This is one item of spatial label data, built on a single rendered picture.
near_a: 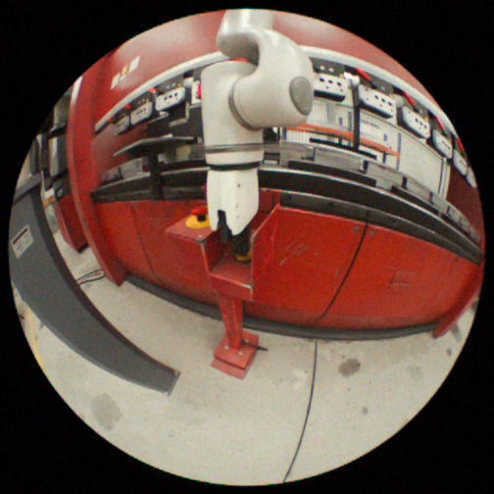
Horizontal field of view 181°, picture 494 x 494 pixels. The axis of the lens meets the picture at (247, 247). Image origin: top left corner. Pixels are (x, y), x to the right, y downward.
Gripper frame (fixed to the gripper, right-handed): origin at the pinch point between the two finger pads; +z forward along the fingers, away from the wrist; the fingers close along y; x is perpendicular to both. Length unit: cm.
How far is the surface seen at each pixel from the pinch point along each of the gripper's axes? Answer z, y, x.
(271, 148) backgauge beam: -14, -58, -10
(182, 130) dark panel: -33, -77, -85
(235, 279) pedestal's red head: 4.0, 5.4, 1.3
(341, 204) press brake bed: -3.9, -22.2, 20.6
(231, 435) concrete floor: 71, 54, 14
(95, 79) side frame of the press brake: -112, -17, -126
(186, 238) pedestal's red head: -3.0, 5.3, -8.4
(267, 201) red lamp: -5.4, -9.9, 2.2
